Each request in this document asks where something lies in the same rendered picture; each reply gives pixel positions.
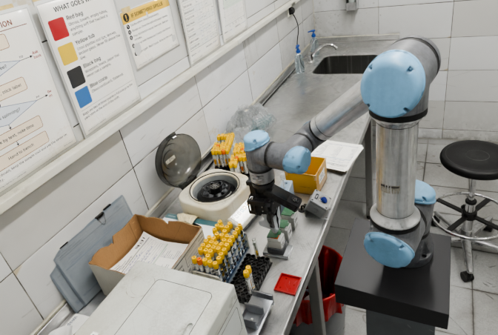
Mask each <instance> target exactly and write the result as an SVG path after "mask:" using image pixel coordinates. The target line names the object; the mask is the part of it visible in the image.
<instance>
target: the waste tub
mask: <svg viewBox="0 0 498 335"><path fill-rule="evenodd" d="M284 172H285V178H286V180H291V181H293V190H294V193H303V194H307V195H312V194H313V192H314V191H315V190H316V189H317V190H318V191H320V190H321V189H322V187H323V185H324V183H325V181H326V179H327V167H326V158H323V157H316V156H312V157H311V164H310V166H309V167H308V170H307V171H306V172H305V173H303V174H296V173H287V172H286V171H284Z"/></svg>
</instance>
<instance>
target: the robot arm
mask: <svg viewBox="0 0 498 335"><path fill-rule="evenodd" d="M440 66H441V54H440V51H439V49H438V47H437V46H436V45H435V44H434V43H433V42H432V41H431V40H430V39H428V38H426V37H424V36H418V35H411V36H405V37H402V38H400V39H398V40H396V41H395V42H394V43H393V44H392V45H391V46H390V47H389V48H388V49H387V50H385V51H384V52H383V53H381V54H380V55H378V56H377V57H376V58H375V59H374V60H373V61H372V62H371V63H370V64H369V65H368V67H367V69H366V70H365V72H364V74H363V76H362V79H361V80H360V81H359V82H357V83H356V84H355V85H354V86H353V87H351V88H350V89H349V90H347V91H346V92H345V93H343V94H342V95H341V96H340V97H339V98H338V99H336V100H335V101H334V102H332V103H331V104H330V105H328V106H327V107H326V108H325V109H324V110H323V111H321V112H320V113H319V114H317V115H316V116H315V117H313V118H312V119H311V120H310V121H309V122H306V123H305V124H303V126H302V127H301V128H300V129H299V130H298V131H297V132H295V134H293V135H292V137H290V138H289V139H288V140H287V141H286V142H285V143H279V142H272V141H270V137H269V135H268V133H266V132H265V131H263V130H254V131H251V132H249V133H248V134H246V135H245V137H244V139H243V142H244V147H245V149H244V151H245V155H246V159H247V163H248V170H249V174H250V176H249V178H248V180H247V181H246V185H248V186H249V188H250V195H249V197H248V200H247V203H248V210H249V213H251V214H255V215H259V216H261V215H262V216H263V218H264V219H263V220H261V221H259V225H261V226H262V227H265V228H269V229H271V230H272V231H273V233H277V232H278V230H279V226H280V217H281V205H282V206H284V207H286V208H288V209H290V210H292V211H293V212H297V211H298V209H299V207H300V205H301V203H302V199H301V198H299V197H298V196H296V195H294V194H292V193H290V192H288V191H287V190H285V189H283V188H281V187H279V186H277V185H275V184H274V183H275V173H274V169H277V170H283V171H286V172H287V173H296V174H303V173H305V172H306V171H307V170H308V167H309V166H310V164H311V154H312V152H313V151H314V150H315V149H316V148H317V147H318V146H320V145H321V144H322V143H324V142H326V141H327V140H328V139H329V138H330V137H332V136H334V135H335V134H337V133H338V132H339V131H341V130H342V129H344V128H345V127H347V126H348V125H349V124H351V123H352V122H354V121H355V120H357V119H358V118H359V117H361V116H363V115H364V114H365V113H367V112H368V111H369V116H370V117H371V118H372V119H373V120H375V121H376V203H375V204H374V205H373V206H372V207H371V211H370V230H369V232H368V233H367V234H366V235H365V240H364V246H365V250H366V251H367V252H368V254H369V255H370V256H371V257H373V259H375V260H376V261H377V262H379V263H381V264H383V265H385V266H388V267H391V268H401V267H404V268H418V267H421V266H423V265H426V264H427V263H429V262H430V260H431V258H432V256H433V251H434V246H433V242H432V240H431V235H430V229H431V221H432V216H433V212H434V204H435V202H436V192H435V190H434V189H433V188H432V187H431V186H430V185H429V184H427V183H425V182H422V181H419V180H416V161H417V147H418V134H419V121H420V120H422V119H424V118H425V117H426V116H427V114H428V98H429V88H430V84H431V82H432V81H433V80H434V79H435V77H436V75H437V74H438V72H439V69H440ZM251 196H252V197H251ZM249 205H250V206H249ZM250 209H251V210H250Z"/></svg>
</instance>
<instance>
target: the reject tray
mask: <svg viewBox="0 0 498 335"><path fill-rule="evenodd" d="M301 281H302V278H301V277H300V276H294V275H290V274H286V273H281V274H280V276H279V279H278V281H277V283H276V285H275V287H274V289H273V290H274V291H276V292H280V293H285V294H288V295H291V296H295V295H296V292H297V291H298V288H299V285H300V283H301Z"/></svg>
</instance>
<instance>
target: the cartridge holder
mask: <svg viewBox="0 0 498 335"><path fill-rule="evenodd" d="M292 250H293V246H292V245H288V243H287V240H285V243H284V245H283V247H282V249H277V248H269V247H268V243H267V244H266V246H265V249H264V250H263V255H266V256H274V257H278V258H283V259H289V257H290V254H291V251H292Z"/></svg>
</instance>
